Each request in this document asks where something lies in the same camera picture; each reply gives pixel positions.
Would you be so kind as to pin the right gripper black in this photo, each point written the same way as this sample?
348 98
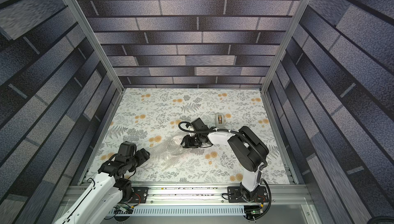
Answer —
188 142

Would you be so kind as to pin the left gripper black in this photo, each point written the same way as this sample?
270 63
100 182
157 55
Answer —
143 155

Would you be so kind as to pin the clear bubble wrap sheet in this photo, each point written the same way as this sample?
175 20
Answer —
170 167

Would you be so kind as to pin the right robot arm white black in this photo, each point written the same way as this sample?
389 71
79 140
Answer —
248 148

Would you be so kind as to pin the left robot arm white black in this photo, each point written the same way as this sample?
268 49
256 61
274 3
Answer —
108 188

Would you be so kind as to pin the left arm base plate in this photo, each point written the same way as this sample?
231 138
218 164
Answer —
137 194

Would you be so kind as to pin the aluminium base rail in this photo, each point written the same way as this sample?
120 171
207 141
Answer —
171 194

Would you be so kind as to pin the left circuit board with wires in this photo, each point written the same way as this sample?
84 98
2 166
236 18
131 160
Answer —
120 211

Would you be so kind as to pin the circuit board with wires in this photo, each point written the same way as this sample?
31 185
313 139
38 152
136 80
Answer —
120 211
253 213

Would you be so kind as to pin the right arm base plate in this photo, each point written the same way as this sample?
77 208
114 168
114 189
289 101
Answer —
241 195

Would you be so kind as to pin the right circuit board with wires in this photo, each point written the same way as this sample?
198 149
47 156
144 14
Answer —
253 213

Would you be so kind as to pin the left aluminium frame post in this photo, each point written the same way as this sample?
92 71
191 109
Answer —
89 33

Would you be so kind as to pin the aluminium frame post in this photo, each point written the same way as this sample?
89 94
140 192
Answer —
89 33
284 44

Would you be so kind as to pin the right aluminium frame post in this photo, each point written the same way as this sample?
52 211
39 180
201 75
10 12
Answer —
284 44

